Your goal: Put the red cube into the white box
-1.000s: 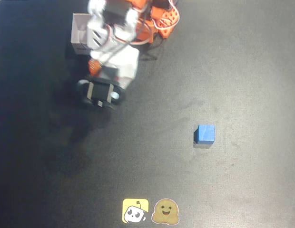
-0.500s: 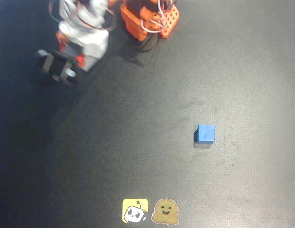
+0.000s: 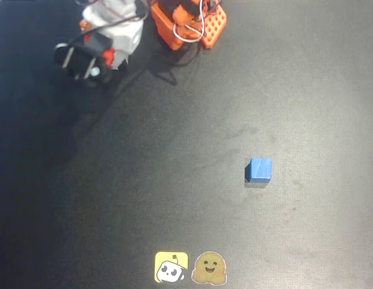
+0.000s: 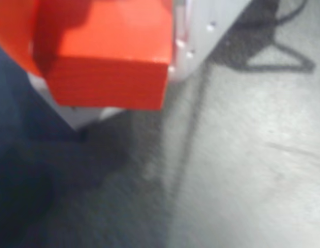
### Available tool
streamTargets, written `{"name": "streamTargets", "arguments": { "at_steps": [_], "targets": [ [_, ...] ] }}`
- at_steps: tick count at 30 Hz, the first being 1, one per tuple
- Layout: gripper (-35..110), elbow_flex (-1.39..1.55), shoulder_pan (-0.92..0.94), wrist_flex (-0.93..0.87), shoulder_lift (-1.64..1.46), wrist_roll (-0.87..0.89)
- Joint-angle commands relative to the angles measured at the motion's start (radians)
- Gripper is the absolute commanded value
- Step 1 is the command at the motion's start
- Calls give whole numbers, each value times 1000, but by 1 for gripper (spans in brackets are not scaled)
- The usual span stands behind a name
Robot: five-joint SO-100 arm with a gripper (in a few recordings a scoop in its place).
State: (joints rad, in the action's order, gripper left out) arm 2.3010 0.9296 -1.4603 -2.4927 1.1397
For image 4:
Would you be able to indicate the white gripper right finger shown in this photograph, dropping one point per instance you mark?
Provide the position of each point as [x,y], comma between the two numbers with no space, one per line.
[206,31]

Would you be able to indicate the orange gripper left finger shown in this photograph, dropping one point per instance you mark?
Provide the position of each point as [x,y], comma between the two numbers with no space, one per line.
[15,28]

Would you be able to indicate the black table mat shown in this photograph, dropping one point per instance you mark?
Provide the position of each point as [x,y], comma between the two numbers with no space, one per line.
[240,155]

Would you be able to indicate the red cube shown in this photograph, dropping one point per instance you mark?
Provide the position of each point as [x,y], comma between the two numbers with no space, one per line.
[111,72]

